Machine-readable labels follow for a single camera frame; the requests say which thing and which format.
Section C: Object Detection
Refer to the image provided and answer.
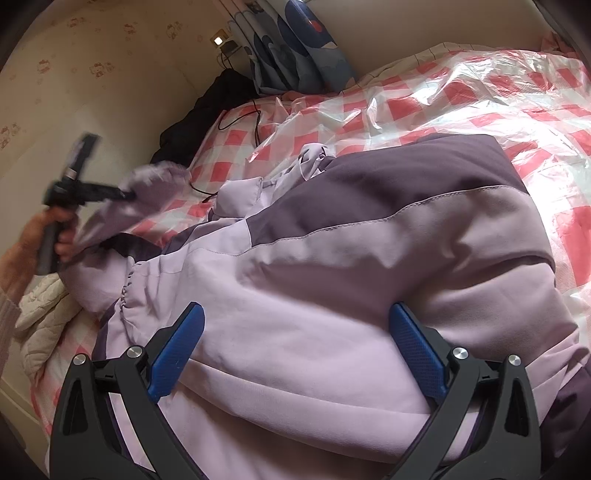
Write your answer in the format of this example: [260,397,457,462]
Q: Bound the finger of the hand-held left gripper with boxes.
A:
[83,182,137,202]

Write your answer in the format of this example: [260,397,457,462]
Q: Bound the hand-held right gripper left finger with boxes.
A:
[50,302,218,480]

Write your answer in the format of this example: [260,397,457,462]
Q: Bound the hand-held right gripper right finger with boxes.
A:
[388,302,543,480]

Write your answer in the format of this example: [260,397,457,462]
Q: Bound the purple two-tone jacket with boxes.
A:
[60,134,583,480]

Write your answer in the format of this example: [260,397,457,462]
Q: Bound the person's left forearm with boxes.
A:
[0,247,43,370]

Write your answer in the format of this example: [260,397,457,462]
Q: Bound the person's left hand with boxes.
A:
[21,208,80,265]

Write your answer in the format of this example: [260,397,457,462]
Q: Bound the black cloth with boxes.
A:
[150,68,258,165]

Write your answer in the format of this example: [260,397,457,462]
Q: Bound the white quilted jacket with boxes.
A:
[14,274,99,384]

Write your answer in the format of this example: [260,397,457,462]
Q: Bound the blue patterned pillow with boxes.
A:
[244,0,359,96]

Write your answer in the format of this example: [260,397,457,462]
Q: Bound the clear plastic sheet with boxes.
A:
[249,44,591,296]

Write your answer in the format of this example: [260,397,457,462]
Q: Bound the black cable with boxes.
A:
[188,98,265,204]

